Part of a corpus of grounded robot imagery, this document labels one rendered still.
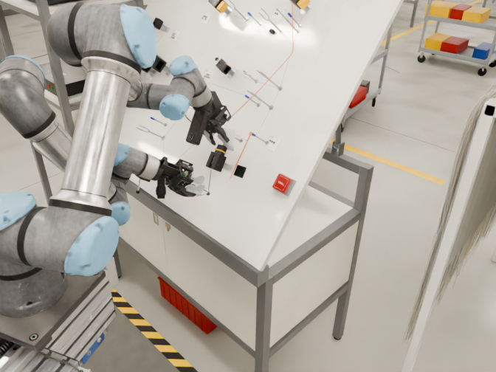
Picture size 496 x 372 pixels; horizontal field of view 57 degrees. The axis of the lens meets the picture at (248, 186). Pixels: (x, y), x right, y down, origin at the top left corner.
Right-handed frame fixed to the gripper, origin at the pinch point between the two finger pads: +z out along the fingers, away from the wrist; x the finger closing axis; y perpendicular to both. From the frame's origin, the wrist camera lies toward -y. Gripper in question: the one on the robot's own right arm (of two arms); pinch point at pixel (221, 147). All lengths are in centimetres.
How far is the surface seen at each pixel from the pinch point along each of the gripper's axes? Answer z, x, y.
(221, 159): 1.2, -2.1, -3.8
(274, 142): 3.1, -15.0, 9.9
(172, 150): 9.1, 29.3, -2.9
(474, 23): 255, 64, 416
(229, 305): 50, -7, -36
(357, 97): 189, 94, 210
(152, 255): 55, 46, -34
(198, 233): 19.4, 1.2, -25.2
